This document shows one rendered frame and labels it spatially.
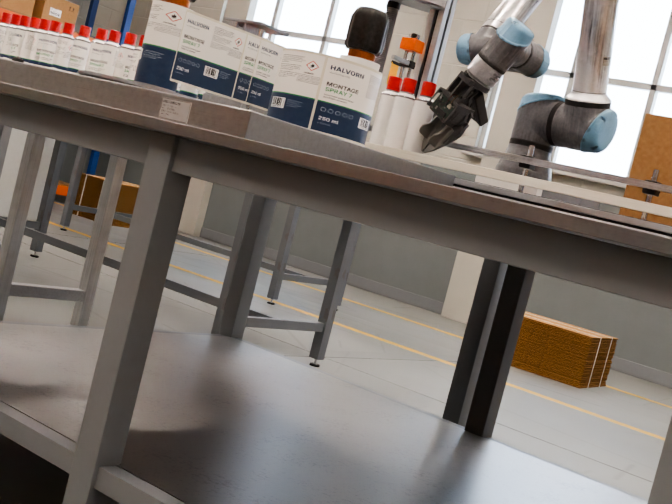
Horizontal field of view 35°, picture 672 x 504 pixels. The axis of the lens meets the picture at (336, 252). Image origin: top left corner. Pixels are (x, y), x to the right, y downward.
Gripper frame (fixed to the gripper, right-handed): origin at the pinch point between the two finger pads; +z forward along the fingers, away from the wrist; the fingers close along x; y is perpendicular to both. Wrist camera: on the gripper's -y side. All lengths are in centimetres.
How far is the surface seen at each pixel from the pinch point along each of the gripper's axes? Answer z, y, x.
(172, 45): 8, 62, -24
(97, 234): 102, -14, -83
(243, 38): 1, 45, -25
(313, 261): 294, -537, -345
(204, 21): 1, 56, -27
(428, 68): -10.8, -11.8, -21.9
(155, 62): 12, 64, -23
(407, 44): -12.5, -5.4, -27.0
